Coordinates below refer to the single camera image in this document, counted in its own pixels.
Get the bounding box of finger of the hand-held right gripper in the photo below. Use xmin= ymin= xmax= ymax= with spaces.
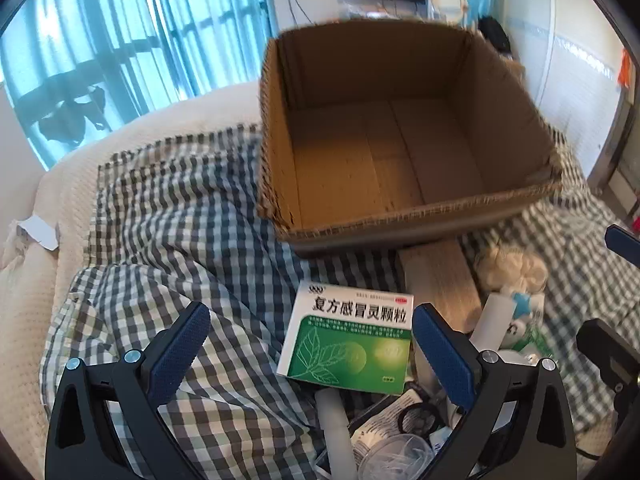
xmin=604 ymin=225 xmax=640 ymax=263
xmin=575 ymin=319 xmax=640 ymax=397

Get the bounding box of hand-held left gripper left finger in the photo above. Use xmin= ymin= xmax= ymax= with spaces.
xmin=44 ymin=301 xmax=212 ymax=480

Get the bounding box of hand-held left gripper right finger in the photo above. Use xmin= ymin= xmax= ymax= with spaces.
xmin=411 ymin=303 xmax=581 ymax=480

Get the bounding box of white cloud toy blue star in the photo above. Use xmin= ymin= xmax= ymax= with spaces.
xmin=500 ymin=285 xmax=546 ymax=351

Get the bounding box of green white medicine box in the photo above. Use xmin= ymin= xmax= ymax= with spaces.
xmin=276 ymin=282 xmax=416 ymax=396

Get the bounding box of brown cardboard box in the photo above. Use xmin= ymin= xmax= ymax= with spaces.
xmin=256 ymin=19 xmax=565 ymax=260

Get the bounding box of white plastic bottle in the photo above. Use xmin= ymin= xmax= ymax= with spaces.
xmin=472 ymin=292 xmax=513 ymax=356

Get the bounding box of beige carton box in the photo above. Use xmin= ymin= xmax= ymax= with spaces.
xmin=398 ymin=240 xmax=483 ymax=333

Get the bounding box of checked cloth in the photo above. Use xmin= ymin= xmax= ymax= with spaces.
xmin=40 ymin=125 xmax=640 ymax=480

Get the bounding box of clear plastic container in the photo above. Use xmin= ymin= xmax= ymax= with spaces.
xmin=357 ymin=434 xmax=435 ymax=480

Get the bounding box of translucent white tube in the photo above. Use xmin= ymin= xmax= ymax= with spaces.
xmin=315 ymin=390 xmax=358 ymax=480

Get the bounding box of white louvred wardrobe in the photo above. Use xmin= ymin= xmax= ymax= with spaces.
xmin=500 ymin=0 xmax=626 ymax=131

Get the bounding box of white paper tag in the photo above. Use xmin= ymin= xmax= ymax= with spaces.
xmin=15 ymin=214 xmax=61 ymax=251

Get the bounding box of black backpack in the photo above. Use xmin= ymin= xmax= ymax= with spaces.
xmin=477 ymin=16 xmax=513 ymax=56

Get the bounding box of wide blue curtain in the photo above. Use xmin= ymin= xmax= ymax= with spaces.
xmin=0 ymin=0 xmax=168 ymax=171

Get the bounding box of black wall cable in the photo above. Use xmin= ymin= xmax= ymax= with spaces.
xmin=286 ymin=0 xmax=313 ymax=28

